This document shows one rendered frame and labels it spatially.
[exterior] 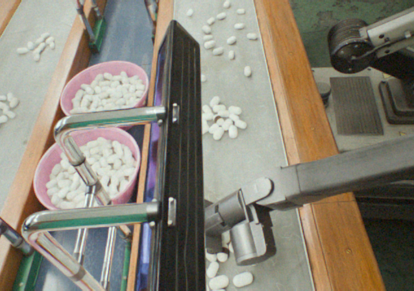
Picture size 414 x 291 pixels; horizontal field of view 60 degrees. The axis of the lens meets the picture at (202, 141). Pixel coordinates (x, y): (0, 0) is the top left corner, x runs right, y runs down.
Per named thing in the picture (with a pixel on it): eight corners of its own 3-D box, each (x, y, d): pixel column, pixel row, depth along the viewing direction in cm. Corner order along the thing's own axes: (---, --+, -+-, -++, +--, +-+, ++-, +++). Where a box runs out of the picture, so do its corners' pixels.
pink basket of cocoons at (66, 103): (158, 79, 122) (151, 56, 115) (152, 139, 105) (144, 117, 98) (82, 88, 124) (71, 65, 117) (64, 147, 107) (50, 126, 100)
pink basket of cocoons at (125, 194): (133, 134, 107) (124, 112, 100) (161, 206, 90) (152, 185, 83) (45, 168, 103) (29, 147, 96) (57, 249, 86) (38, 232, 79)
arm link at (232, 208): (258, 188, 67) (238, 182, 63) (268, 223, 64) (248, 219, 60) (231, 202, 71) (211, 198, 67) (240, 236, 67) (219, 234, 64)
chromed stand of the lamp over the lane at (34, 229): (211, 235, 84) (177, 93, 50) (215, 330, 71) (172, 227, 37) (131, 241, 85) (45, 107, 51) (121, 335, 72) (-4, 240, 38)
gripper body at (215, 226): (190, 247, 66) (218, 232, 62) (190, 198, 73) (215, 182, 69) (215, 255, 70) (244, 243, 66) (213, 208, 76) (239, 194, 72)
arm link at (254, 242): (291, 184, 66) (267, 172, 59) (313, 246, 60) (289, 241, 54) (239, 208, 71) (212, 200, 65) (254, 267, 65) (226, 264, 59)
